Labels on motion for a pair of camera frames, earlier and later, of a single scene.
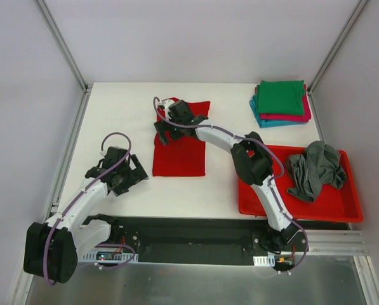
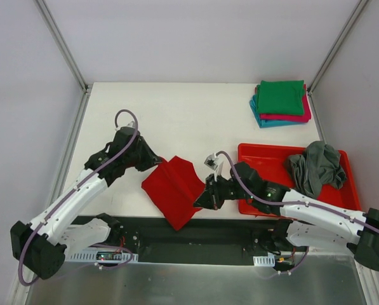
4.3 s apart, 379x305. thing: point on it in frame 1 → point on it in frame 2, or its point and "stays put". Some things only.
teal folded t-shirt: [263, 122] stays put
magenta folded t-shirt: [306, 117] stays put
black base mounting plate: [188, 241] stays put
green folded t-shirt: [281, 97] stays put
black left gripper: [133, 175] → [145, 154]
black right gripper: [169, 128] → [214, 192]
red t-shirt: [183, 157] → [173, 188]
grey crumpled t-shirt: [321, 164] stays put
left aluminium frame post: [62, 46] stays put
